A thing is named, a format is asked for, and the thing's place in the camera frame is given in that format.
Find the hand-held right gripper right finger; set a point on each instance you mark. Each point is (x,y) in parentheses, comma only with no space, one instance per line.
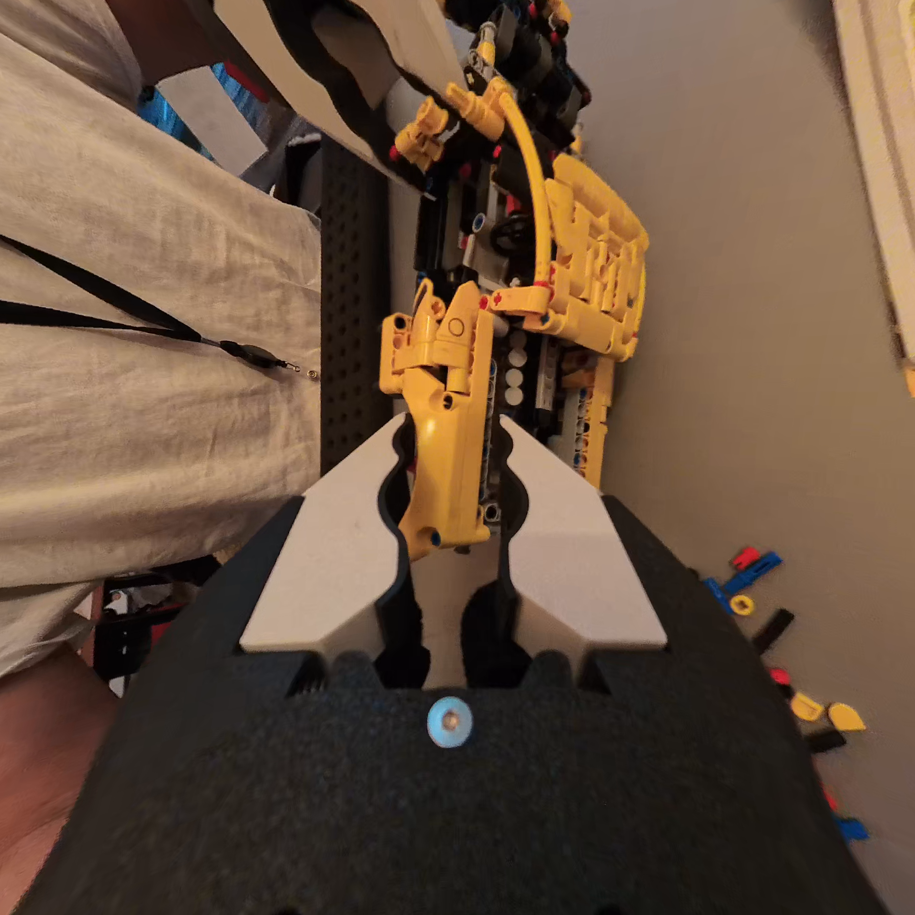
(579,572)

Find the black perforated chair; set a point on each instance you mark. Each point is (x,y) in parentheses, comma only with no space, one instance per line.
(354,286)

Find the large pile of brick pins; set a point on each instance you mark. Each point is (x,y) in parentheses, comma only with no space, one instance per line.
(808,706)

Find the grey desk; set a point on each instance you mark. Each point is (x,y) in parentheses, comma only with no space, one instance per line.
(750,357)

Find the yellow brick car model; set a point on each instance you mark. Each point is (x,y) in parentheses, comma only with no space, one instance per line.
(443,443)

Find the person's right forearm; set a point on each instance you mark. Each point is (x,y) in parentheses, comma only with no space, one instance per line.
(36,786)

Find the open instruction booklet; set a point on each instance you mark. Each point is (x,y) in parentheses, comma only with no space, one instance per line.
(886,143)

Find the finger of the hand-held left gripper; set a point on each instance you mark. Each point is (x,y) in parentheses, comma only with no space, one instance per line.
(422,43)
(286,64)

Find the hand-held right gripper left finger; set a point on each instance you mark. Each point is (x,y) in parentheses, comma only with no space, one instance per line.
(322,572)

